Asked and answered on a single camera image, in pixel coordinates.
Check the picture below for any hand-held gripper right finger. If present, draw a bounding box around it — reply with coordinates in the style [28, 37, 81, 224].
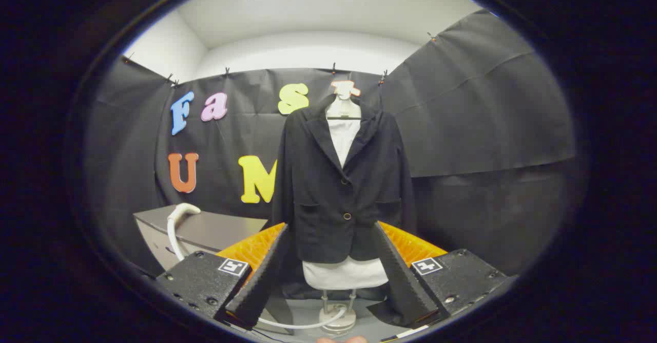
[367, 221, 509, 329]

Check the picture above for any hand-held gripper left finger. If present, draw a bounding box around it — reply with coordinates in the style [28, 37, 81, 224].
[156, 222, 289, 331]

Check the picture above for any white shirt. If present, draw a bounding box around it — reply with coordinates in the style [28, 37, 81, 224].
[302, 97, 389, 290]

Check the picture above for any black blazer jacket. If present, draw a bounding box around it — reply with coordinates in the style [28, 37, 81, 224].
[272, 94, 417, 264]

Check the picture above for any white hanger stand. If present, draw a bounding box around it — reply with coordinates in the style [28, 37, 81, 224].
[319, 289, 357, 335]

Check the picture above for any black backdrop cloth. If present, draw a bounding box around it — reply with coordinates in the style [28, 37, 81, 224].
[85, 9, 578, 282]

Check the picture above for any white steamer hose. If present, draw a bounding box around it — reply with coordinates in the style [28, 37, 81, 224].
[257, 307, 348, 331]

